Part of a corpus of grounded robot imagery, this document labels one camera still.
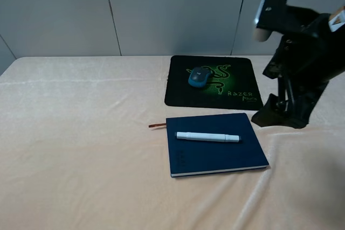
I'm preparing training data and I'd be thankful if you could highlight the white marker pen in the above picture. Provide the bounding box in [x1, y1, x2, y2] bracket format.
[175, 131, 242, 143]

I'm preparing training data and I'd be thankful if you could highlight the dark blue notebook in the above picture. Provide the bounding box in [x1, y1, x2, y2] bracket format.
[166, 113, 269, 177]

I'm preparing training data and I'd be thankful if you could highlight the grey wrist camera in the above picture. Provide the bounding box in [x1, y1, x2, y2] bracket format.
[253, 0, 287, 42]

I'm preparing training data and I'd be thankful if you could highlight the blue and black computer mouse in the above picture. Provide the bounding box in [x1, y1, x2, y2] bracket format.
[188, 67, 212, 88]

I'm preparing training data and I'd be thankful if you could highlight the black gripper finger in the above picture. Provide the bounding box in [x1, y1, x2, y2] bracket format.
[251, 94, 293, 127]

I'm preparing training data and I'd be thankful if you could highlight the brown notebook ribbon bookmark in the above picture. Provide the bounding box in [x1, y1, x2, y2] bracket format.
[148, 123, 167, 128]

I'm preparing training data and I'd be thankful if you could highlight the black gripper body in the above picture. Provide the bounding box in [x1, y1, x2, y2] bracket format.
[263, 6, 344, 129]

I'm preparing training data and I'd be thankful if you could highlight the black green Razer mouse pad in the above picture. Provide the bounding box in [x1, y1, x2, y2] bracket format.
[164, 55, 263, 111]

